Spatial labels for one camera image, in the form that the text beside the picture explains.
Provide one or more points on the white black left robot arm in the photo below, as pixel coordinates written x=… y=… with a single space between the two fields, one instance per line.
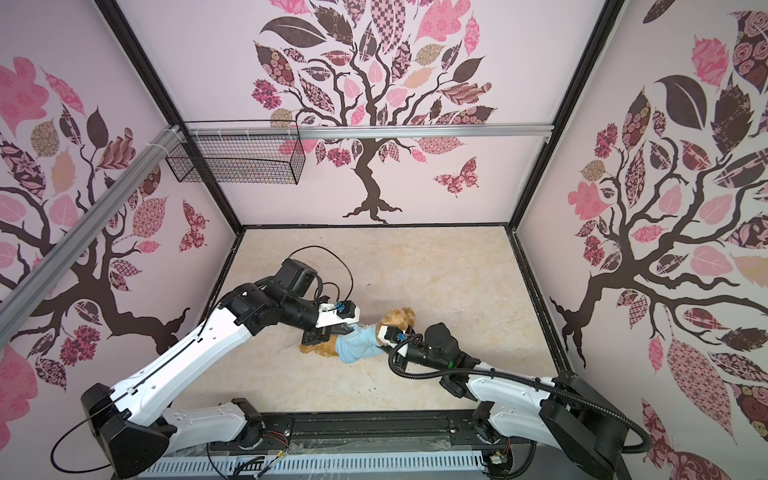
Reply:
x=134 y=422

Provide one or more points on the brown plush teddy bear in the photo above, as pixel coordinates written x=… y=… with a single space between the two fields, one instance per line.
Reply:
x=400 y=317

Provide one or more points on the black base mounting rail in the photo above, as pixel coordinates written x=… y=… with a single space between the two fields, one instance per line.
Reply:
x=301 y=429

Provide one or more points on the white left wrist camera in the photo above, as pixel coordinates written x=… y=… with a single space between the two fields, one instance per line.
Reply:
x=343 y=312

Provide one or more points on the aluminium rail wall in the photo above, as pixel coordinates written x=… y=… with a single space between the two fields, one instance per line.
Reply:
x=376 y=132
x=22 y=301

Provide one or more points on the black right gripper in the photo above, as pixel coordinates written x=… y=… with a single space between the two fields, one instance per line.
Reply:
x=387 y=349

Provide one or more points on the black corner frame post left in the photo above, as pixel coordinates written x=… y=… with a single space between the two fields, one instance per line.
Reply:
x=123 y=32

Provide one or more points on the black wire mesh basket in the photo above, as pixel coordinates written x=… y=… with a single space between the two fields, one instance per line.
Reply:
x=259 y=152

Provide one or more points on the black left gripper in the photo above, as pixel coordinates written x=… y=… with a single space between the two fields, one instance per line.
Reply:
x=324 y=331

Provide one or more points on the black corner frame post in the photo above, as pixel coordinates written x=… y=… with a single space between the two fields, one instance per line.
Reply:
x=597 y=41
x=123 y=32

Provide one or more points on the aluminium rail left wall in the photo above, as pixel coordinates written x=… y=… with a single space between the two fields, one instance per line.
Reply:
x=22 y=301

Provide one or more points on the black corner frame post right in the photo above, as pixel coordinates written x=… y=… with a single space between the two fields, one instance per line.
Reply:
x=597 y=41

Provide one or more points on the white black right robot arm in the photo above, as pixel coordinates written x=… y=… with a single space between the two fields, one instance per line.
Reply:
x=514 y=408

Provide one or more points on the white slotted cable duct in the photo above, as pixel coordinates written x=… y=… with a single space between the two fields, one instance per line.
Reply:
x=313 y=466

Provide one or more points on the aluminium rail back wall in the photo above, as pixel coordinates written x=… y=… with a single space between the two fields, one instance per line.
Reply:
x=376 y=132

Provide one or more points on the light blue teddy shirt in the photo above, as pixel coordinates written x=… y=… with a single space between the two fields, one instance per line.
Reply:
x=361 y=343

